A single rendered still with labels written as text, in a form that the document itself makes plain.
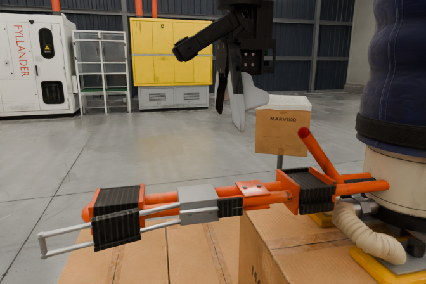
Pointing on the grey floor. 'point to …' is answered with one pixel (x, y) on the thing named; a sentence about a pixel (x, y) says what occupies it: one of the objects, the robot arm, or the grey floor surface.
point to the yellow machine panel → (168, 66)
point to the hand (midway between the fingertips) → (225, 123)
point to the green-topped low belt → (101, 96)
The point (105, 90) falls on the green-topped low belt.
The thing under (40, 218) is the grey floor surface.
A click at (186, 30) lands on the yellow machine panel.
